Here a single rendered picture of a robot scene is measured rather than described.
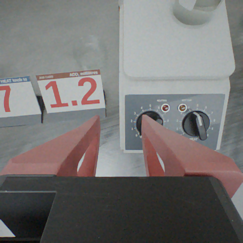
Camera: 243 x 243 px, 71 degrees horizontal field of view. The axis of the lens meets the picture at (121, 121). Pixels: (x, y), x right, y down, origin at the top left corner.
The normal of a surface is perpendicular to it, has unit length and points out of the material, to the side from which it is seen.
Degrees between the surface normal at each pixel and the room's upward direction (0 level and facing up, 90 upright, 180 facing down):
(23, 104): 40
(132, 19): 0
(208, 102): 30
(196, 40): 0
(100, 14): 0
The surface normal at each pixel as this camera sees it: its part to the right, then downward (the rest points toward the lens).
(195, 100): -0.03, 0.29
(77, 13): -0.04, -0.22
